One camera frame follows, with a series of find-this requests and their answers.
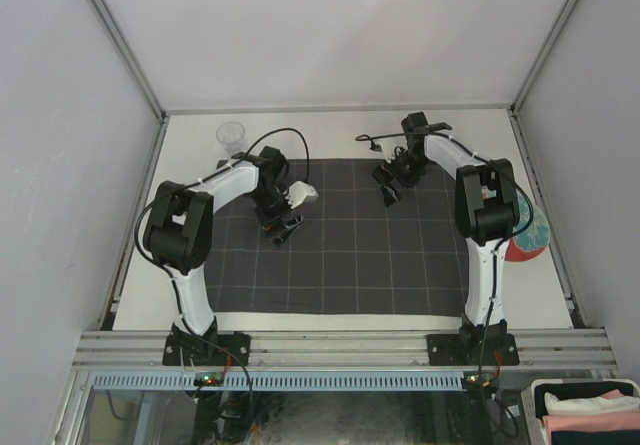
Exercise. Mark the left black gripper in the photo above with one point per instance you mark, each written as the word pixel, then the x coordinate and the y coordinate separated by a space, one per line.
pixel 272 225

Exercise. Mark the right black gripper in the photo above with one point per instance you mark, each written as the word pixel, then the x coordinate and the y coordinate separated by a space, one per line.
pixel 386 172

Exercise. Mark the dark grey checked cloth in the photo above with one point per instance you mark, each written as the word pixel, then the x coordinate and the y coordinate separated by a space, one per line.
pixel 352 255

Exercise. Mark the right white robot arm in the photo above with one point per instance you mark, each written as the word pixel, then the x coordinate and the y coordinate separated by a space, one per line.
pixel 433 141

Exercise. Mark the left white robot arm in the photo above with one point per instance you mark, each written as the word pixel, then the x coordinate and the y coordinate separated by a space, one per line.
pixel 241 173

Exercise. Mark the clear drinking glass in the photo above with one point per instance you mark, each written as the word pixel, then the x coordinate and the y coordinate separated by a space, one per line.
pixel 232 138

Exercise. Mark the red and teal plate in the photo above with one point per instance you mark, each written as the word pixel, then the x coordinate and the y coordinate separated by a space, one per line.
pixel 535 239

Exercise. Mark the white laundry basket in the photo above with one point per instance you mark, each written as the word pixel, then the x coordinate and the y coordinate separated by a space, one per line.
pixel 558 411

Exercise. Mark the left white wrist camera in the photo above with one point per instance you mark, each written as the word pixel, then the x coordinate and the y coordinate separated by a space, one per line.
pixel 300 193

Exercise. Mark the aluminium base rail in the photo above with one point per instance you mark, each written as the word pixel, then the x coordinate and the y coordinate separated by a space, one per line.
pixel 569 349

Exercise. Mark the blue slotted cable duct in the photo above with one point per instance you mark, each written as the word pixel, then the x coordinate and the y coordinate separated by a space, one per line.
pixel 281 381

